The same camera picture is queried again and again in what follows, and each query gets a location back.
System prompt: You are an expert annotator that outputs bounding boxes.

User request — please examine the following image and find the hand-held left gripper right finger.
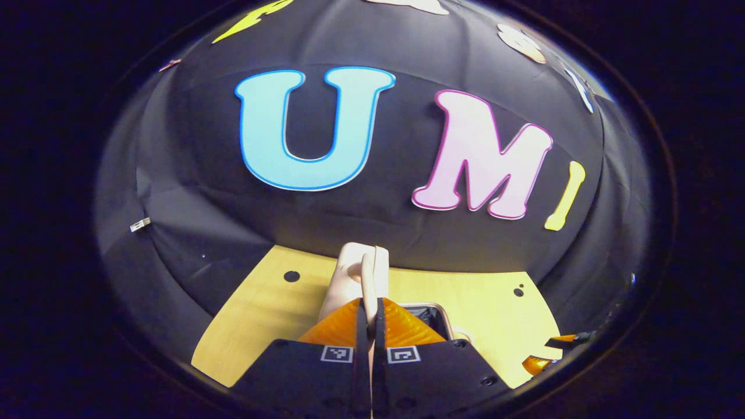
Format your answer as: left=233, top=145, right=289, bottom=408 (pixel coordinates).
left=372, top=297, right=514, bottom=419

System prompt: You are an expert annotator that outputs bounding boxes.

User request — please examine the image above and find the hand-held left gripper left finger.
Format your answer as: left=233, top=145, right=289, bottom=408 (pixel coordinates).
left=230, top=297, right=371, bottom=419

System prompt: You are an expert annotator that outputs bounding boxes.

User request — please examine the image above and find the black backdrop cloth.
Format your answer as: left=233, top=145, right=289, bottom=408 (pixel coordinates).
left=96, top=0, right=652, bottom=350

